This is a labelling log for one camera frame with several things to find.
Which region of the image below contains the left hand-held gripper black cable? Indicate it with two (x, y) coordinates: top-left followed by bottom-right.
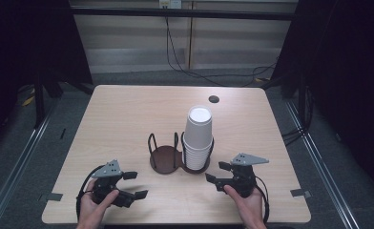
(75, 164), (105, 221)

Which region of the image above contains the right hand-held gripper black cable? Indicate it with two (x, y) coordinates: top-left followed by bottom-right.
(255, 175), (271, 224)

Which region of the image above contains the stack of white paper cups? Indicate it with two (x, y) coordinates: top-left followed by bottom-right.
(182, 105), (214, 171)

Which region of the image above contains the hand-held gripper black cable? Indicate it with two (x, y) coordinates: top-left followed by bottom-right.
(75, 164), (105, 221)
(255, 175), (271, 224)

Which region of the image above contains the grey floor rail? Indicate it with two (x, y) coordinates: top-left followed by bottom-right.
(0, 104), (59, 229)
(284, 99), (363, 229)

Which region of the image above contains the black horizontal bar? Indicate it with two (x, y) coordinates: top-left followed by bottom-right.
(70, 8), (299, 22)

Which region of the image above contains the yellow floor tape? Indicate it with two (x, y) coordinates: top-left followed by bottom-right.
(21, 88), (36, 108)

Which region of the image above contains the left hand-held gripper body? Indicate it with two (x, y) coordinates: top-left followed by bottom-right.
(91, 158), (135, 209)

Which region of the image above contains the black curtain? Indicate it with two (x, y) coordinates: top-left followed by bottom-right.
(0, 0), (94, 154)
(270, 0), (374, 204)

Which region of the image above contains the grey tape strip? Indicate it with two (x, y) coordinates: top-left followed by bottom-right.
(38, 192), (64, 202)
(290, 188), (312, 198)

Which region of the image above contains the dark brown double cup holder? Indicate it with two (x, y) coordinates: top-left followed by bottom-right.
(147, 131), (216, 176)

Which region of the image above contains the bundle of black floor cables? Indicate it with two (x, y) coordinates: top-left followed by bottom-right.
(281, 85), (315, 147)

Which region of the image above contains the person's right hand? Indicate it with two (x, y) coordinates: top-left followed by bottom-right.
(223, 184), (267, 229)

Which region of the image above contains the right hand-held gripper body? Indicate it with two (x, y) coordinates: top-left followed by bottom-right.
(215, 153), (270, 198)

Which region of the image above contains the person's left hand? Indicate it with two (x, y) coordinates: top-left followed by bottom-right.
(76, 178), (120, 229)

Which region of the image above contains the long black wall cable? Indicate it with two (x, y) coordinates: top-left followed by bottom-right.
(164, 8), (278, 88)

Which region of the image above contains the black metal stand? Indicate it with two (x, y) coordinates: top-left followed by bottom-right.
(32, 73), (95, 130)
(260, 71), (314, 135)

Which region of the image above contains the white wall power outlet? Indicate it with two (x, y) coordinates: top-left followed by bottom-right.
(158, 0), (183, 10)

